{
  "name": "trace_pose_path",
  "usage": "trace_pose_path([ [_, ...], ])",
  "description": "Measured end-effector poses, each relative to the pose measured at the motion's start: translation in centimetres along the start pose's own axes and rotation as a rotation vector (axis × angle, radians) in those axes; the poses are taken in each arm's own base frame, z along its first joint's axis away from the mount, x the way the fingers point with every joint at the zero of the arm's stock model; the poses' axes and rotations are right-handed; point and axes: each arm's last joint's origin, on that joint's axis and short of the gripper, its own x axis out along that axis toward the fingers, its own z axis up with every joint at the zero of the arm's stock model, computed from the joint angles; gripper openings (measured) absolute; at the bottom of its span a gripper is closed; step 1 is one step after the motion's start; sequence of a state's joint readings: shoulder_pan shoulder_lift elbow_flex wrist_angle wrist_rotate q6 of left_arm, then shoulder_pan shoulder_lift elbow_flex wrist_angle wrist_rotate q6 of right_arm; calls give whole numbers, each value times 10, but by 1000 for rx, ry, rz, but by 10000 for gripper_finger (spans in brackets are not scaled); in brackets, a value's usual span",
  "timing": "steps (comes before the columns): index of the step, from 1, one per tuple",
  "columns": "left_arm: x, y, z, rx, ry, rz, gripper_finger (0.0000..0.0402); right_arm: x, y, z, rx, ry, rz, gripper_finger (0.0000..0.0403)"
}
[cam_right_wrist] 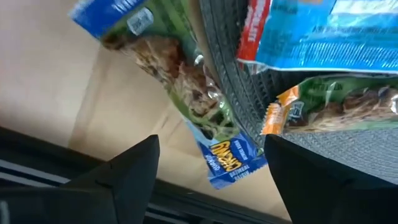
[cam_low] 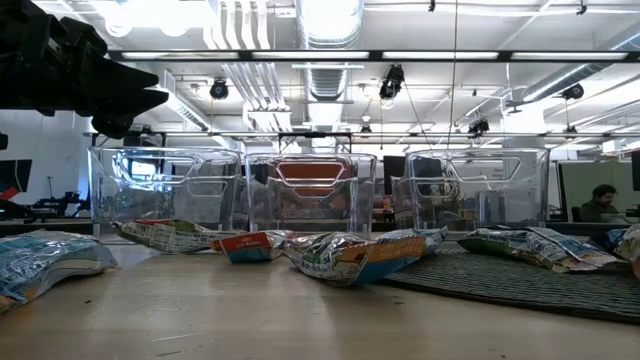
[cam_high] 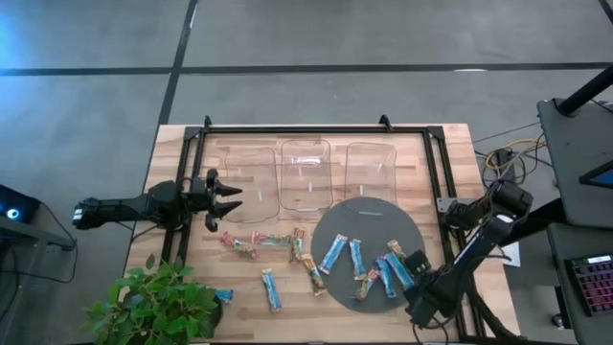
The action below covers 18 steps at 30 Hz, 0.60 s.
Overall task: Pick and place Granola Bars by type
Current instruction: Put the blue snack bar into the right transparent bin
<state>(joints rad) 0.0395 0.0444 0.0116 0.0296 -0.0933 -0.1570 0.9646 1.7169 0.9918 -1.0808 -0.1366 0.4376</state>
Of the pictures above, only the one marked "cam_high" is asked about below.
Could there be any round grey woven mat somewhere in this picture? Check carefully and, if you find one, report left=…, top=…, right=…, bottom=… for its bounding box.
left=310, top=195, right=426, bottom=313

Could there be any grey desk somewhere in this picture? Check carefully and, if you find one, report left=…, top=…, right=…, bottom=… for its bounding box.
left=547, top=222, right=613, bottom=345

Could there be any black desk leg bar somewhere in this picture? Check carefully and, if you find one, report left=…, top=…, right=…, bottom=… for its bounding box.
left=497, top=196, right=567, bottom=248

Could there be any grey metal mount plate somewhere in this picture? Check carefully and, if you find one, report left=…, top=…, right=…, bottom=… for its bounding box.
left=436, top=196, right=465, bottom=214

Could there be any green leafy plant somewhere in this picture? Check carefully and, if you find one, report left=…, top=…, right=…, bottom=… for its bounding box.
left=81, top=252, right=220, bottom=345

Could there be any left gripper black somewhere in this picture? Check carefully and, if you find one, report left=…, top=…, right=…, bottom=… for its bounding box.
left=189, top=168, right=244, bottom=234

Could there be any black aluminium table frame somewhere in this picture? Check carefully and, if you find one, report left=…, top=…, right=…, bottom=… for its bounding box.
left=160, top=114, right=521, bottom=342

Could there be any black tablet screen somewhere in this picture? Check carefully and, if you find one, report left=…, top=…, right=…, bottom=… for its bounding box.
left=578, top=159, right=613, bottom=191

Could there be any clear plastic bin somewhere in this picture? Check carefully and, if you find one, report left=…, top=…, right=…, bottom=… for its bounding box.
left=280, top=138, right=334, bottom=213
left=344, top=141, right=398, bottom=217
left=223, top=146, right=281, bottom=224

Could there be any black cable sleeve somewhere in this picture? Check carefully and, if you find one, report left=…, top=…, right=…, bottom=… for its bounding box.
left=466, top=282, right=518, bottom=342

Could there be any black plant pot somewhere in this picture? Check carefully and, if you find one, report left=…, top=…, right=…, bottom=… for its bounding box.
left=206, top=292, right=225, bottom=336

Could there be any yellow cable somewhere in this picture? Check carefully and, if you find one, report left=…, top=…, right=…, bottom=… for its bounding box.
left=485, top=137, right=547, bottom=170

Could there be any black pole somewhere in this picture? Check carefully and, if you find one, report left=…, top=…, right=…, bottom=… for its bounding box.
left=556, top=63, right=613, bottom=117

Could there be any backlit black keyboard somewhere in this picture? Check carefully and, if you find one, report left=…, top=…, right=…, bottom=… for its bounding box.
left=564, top=253, right=613, bottom=317

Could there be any grey side table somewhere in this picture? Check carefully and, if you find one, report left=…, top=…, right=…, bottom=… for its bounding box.
left=535, top=98, right=613, bottom=229

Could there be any black device blue light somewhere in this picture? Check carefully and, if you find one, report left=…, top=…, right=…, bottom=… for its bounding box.
left=0, top=184, right=42, bottom=225

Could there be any grey metal stand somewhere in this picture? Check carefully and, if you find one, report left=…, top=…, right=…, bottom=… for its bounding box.
left=0, top=215, right=78, bottom=253

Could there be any white paper sheet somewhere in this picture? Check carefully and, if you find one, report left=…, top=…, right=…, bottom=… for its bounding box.
left=500, top=241, right=522, bottom=268

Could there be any black power adapter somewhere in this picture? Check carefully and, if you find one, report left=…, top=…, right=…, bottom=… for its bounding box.
left=492, top=148, right=517, bottom=169

